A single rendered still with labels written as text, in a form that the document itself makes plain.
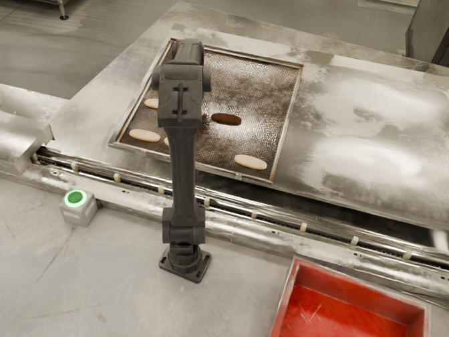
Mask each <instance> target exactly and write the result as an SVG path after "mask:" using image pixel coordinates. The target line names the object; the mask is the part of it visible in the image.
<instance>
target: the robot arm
mask: <svg viewBox="0 0 449 337"><path fill-rule="evenodd" d="M151 82H152V91H159V94H158V115H157V120H158V127H159V128H162V127H163V130H164V131H165V133H166V137H167V139H168V144H169V149H170V167H171V177H172V195H173V204H172V207H163V209H162V242H163V243H169V245H168V247H167V248H166V250H165V252H164V253H163V255H162V257H161V258H160V261H159V262H158V265H159V268H160V269H163V270H165V271H167V272H170V273H173V274H174V275H177V276H179V277H182V278H184V279H187V280H188V281H191V282H194V283H196V284H199V283H200V282H201V281H202V279H203V277H204V274H205V272H206V270H207V268H208V266H209V264H210V262H211V260H212V255H211V253H209V252H206V251H203V250H201V249H200V247H199V245H200V244H205V227H206V208H202V207H198V203H197V201H196V196H195V138H196V133H197V132H198V129H199V128H201V124H202V101H203V97H204V93H205V92H211V91H212V90H211V84H212V69H211V66H204V44H202V40H197V39H190V38H185V39H177V40H176V43H175V44H172V60H170V61H169V62H168V63H167V64H161V65H155V66H154V67H153V68H152V73H151Z"/></svg>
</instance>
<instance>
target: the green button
mask: <svg viewBox="0 0 449 337"><path fill-rule="evenodd" d="M83 197H84V196H83V194H82V193H81V192H79V191H73V192H71V193H70V194H69V195H68V196H67V199H68V202H69V203H71V204H77V203H79V202H81V201H82V199H83Z"/></svg>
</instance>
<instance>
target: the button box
mask: <svg viewBox="0 0 449 337"><path fill-rule="evenodd" d="M76 190H80V191H83V192H84V193H85V194H86V200H85V202H84V203H83V204H82V205H80V206H77V207H70V206H68V205H67V204H66V203H65V197H66V195H67V194H68V193H70V192H72V191H76ZM58 207H59V210H60V211H61V214H62V216H63V219H64V221H67V222H69V223H73V224H76V225H80V226H83V227H87V226H88V225H89V223H90V221H91V220H92V218H93V216H94V215H95V214H96V211H97V210H98V208H99V209H101V208H102V207H101V205H100V202H99V201H96V199H95V197H94V193H92V192H89V191H85V190H82V189H78V188H75V187H70V189H69V191H68V192H67V193H66V194H65V196H64V197H63V199H62V200H61V201H60V203H59V205H58Z"/></svg>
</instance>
